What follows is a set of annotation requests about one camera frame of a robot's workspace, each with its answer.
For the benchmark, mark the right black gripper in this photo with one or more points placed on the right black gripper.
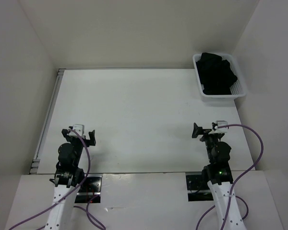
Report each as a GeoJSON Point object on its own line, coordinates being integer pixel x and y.
{"type": "Point", "coordinates": [199, 130]}

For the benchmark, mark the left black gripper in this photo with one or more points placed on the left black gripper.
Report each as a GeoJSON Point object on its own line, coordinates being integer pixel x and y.
{"type": "Point", "coordinates": [91, 134]}

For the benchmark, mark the black shorts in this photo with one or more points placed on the black shorts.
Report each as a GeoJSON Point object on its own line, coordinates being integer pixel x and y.
{"type": "Point", "coordinates": [215, 74]}

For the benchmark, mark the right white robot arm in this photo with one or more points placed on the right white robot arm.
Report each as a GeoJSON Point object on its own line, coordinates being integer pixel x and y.
{"type": "Point", "coordinates": [218, 177]}

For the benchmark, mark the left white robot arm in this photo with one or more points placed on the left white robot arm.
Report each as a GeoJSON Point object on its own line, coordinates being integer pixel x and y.
{"type": "Point", "coordinates": [68, 176]}

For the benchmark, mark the white plastic basket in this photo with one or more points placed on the white plastic basket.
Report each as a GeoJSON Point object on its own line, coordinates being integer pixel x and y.
{"type": "Point", "coordinates": [238, 89]}

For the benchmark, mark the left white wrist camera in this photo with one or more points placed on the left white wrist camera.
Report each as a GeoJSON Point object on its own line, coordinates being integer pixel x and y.
{"type": "Point", "coordinates": [79, 129]}

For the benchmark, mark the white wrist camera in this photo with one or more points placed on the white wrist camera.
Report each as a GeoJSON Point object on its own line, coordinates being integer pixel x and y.
{"type": "Point", "coordinates": [221, 127]}
{"type": "Point", "coordinates": [79, 129]}

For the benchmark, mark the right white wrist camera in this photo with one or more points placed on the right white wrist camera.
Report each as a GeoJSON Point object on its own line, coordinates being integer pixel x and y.
{"type": "Point", "coordinates": [221, 127]}

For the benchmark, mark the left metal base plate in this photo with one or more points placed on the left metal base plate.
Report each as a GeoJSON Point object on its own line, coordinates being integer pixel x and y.
{"type": "Point", "coordinates": [90, 190]}

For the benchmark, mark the metal base plate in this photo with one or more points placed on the metal base plate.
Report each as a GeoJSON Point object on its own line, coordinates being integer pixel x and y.
{"type": "Point", "coordinates": [90, 190]}
{"type": "Point", "coordinates": [197, 188]}

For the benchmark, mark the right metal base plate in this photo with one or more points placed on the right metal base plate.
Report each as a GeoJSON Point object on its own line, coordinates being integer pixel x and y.
{"type": "Point", "coordinates": [197, 188]}

